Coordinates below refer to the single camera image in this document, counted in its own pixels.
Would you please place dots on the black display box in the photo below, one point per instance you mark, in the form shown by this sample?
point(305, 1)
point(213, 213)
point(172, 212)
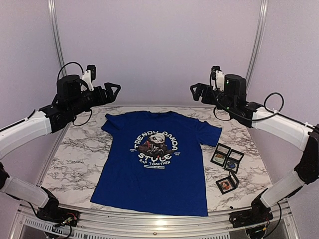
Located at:
point(236, 157)
point(221, 149)
point(232, 179)

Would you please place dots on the black display box right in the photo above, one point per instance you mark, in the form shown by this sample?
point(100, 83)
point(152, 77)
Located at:
point(232, 179)

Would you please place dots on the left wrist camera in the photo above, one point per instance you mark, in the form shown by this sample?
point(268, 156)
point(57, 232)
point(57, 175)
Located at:
point(88, 77)

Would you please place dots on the green round brooch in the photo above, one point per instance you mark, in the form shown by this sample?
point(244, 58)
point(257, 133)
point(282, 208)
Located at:
point(219, 157)

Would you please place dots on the blue panda print t-shirt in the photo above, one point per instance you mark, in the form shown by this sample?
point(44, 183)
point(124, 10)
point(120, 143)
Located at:
point(155, 163)

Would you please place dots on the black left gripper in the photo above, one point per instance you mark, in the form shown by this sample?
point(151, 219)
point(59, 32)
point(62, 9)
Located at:
point(101, 99)

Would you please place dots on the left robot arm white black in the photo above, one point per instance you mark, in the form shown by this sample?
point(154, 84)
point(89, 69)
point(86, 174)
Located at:
point(75, 95)

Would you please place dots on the aluminium corner post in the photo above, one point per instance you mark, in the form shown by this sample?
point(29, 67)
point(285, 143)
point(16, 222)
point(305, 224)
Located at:
point(257, 41)
point(56, 38)

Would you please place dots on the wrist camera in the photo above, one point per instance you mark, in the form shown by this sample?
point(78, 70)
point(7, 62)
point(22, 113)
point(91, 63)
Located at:
point(217, 79)
point(88, 77)

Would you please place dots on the black display box left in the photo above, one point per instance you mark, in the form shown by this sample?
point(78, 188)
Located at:
point(221, 149)

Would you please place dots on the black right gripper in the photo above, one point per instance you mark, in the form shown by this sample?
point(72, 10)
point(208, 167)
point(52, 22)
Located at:
point(201, 86)

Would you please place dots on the blue round brooch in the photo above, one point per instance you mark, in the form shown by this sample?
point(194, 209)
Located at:
point(231, 165)

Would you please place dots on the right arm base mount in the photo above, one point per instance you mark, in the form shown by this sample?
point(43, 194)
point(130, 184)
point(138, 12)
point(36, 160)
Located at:
point(250, 217)

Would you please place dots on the right aluminium corner post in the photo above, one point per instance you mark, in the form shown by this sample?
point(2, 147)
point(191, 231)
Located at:
point(257, 41)

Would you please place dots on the left aluminium corner post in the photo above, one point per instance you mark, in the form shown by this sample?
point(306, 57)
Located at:
point(56, 38)

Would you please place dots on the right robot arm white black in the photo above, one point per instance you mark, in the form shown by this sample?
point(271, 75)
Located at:
point(228, 93)

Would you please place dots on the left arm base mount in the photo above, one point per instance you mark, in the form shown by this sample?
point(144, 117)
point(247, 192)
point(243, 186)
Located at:
point(52, 212)

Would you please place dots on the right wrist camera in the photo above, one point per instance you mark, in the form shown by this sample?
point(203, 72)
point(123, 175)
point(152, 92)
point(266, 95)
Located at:
point(217, 79)

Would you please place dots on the black display box middle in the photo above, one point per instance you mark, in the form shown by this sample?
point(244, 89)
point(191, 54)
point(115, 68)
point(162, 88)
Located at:
point(236, 157)

